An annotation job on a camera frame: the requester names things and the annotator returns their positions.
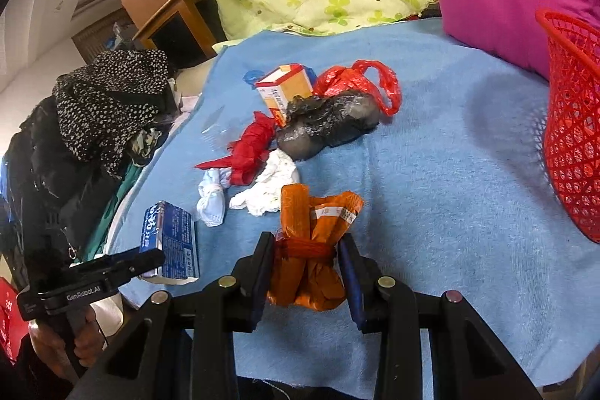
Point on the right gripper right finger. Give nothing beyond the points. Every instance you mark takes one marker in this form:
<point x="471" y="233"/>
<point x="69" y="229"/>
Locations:
<point x="360" y="277"/>

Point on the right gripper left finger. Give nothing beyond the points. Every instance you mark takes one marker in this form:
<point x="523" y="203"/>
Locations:
<point x="253" y="275"/>

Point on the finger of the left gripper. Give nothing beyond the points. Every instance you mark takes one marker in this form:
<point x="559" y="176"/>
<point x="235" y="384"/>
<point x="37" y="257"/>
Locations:
<point x="124" y="266"/>

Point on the orange plastic bag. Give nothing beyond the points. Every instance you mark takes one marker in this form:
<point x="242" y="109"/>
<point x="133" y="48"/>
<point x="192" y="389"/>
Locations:
<point x="304" y="274"/>

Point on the blue toothpaste box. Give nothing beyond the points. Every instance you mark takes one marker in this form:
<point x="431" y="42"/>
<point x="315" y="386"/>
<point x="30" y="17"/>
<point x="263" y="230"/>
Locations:
<point x="171" y="229"/>

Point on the light blue face mask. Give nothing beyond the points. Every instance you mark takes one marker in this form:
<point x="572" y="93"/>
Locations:
<point x="211" y="205"/>

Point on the left hand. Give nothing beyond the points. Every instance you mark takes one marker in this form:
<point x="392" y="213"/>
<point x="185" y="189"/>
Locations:
<point x="51" y="349"/>

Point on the black jacket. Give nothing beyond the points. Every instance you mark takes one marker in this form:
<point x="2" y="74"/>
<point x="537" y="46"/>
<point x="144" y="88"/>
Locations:
<point x="55" y="205"/>

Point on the red knotted plastic bag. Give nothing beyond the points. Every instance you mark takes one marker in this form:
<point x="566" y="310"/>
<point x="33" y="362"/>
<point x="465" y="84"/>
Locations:
<point x="247" y="154"/>

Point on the clear plastic container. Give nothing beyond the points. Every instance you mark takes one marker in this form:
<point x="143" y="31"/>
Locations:
<point x="217" y="129"/>

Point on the black plastic bag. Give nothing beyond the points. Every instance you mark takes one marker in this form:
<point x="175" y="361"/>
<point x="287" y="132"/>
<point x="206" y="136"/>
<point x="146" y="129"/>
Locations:
<point x="316" y="122"/>

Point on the black white patterned garment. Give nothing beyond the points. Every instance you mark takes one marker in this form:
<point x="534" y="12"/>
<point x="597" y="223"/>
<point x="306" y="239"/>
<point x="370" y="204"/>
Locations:
<point x="102" y="106"/>

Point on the blue towel blanket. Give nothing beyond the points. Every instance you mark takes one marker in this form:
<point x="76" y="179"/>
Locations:
<point x="455" y="191"/>

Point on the orange white medicine box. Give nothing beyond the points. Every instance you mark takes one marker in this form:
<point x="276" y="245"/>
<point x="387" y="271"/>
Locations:
<point x="279" y="87"/>

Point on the red plastic mesh basket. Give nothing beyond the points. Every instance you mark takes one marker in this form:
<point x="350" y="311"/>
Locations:
<point x="571" y="138"/>

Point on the red plastic bag with handles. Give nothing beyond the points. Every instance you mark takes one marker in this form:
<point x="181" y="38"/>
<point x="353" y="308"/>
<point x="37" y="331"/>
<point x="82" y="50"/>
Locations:
<point x="368" y="76"/>

